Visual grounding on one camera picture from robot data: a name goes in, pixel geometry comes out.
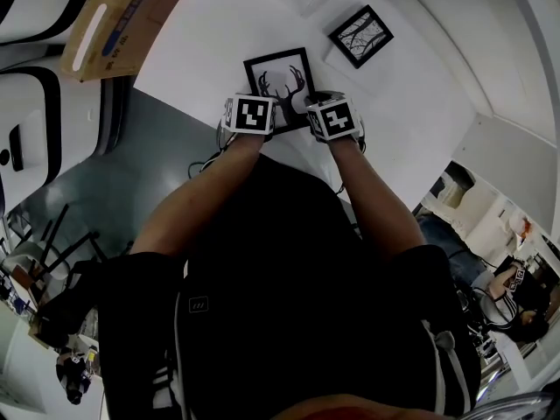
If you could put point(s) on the person's black clothing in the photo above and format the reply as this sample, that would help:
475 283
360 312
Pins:
284 278

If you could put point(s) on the brown cardboard box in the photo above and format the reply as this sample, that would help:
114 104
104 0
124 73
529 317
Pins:
127 16

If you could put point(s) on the white and black mobile robot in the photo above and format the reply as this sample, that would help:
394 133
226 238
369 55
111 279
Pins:
26 16
79 125

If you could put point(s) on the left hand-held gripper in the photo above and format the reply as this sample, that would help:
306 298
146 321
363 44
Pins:
249 114

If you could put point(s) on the deer picture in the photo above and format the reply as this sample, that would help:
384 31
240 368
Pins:
280 66

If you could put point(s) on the small orange object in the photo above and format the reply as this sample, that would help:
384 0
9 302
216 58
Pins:
525 226

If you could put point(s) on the white chair with black legs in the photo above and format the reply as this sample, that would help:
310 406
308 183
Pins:
24 258

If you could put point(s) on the person's left forearm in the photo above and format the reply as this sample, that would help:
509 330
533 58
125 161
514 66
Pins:
210 191

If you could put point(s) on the person's right forearm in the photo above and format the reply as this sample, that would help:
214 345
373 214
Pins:
372 191

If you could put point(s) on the small black branch picture frame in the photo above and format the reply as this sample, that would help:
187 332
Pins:
361 37

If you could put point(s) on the white desk with drawers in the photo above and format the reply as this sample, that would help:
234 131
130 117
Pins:
210 37

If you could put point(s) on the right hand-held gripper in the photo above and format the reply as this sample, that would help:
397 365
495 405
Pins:
334 121

